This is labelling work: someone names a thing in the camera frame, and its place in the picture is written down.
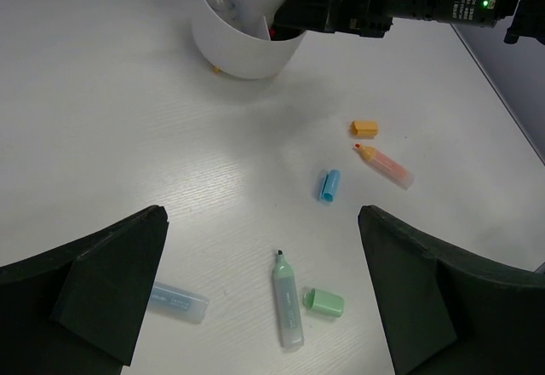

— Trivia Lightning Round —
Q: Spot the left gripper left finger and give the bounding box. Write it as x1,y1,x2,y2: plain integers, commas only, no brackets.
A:
1,205,169,374

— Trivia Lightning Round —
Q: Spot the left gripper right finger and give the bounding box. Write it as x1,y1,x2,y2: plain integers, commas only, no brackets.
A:
359,205,544,374

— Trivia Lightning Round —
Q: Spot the blue pastel highlighter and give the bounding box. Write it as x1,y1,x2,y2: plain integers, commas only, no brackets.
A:
148,282,209,324

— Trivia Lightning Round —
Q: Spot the green marker cap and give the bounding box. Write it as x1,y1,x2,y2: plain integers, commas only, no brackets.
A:
303,288,345,318

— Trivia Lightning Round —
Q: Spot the green pastel highlighter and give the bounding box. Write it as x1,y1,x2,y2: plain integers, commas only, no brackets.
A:
272,250,304,349

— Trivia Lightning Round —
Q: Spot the blue marker cap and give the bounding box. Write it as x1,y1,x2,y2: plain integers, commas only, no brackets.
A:
318,170,341,203

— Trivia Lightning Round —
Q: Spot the pink black highlighter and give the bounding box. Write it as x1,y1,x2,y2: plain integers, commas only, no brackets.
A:
269,26,301,41

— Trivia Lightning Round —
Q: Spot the white round desk organizer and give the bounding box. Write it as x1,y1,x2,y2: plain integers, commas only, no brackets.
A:
190,0,306,79

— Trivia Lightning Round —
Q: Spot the orange marker cap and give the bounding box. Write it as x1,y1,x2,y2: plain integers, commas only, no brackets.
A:
349,120,379,139

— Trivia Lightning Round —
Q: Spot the orange pastel highlighter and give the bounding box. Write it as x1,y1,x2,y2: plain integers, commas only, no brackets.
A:
354,144,414,189

